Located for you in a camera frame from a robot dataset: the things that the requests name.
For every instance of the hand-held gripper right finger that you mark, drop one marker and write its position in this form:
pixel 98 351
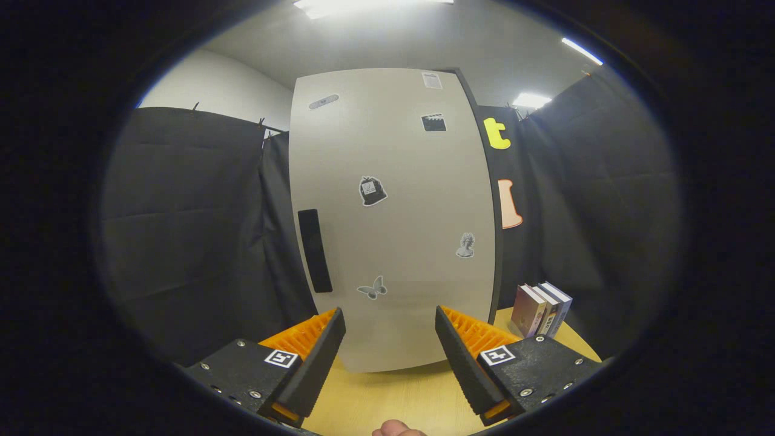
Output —
pixel 461 366

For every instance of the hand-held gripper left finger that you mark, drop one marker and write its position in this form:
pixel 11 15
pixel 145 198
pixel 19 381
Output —
pixel 319 366

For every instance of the beige cabinet door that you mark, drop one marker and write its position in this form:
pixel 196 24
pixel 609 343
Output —
pixel 405 242

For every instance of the beige cover book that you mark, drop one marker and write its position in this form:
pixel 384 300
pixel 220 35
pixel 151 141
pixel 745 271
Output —
pixel 550 312

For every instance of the dark grey cabinet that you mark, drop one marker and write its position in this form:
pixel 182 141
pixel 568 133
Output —
pixel 497 254

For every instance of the black backdrop cloth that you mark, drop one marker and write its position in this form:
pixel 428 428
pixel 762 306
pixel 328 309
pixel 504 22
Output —
pixel 181 242

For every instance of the ceiling light panel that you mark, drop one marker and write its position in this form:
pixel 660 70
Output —
pixel 363 6
pixel 581 51
pixel 532 100

